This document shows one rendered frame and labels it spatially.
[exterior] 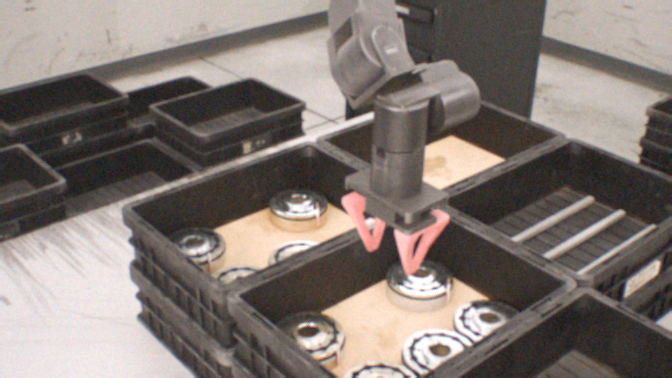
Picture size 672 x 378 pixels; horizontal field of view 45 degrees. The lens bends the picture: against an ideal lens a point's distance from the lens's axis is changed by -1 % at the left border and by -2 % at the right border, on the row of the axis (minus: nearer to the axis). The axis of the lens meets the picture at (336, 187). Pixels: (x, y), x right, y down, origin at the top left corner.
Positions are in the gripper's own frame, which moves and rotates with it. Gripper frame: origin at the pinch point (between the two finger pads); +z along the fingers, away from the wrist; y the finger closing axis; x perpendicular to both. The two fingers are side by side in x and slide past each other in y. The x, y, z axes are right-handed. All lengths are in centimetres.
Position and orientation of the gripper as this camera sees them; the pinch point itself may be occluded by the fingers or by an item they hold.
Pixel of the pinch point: (391, 254)
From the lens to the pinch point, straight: 94.6
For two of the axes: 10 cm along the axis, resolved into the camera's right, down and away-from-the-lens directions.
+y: -6.6, -3.8, 6.5
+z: -0.2, 8.7, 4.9
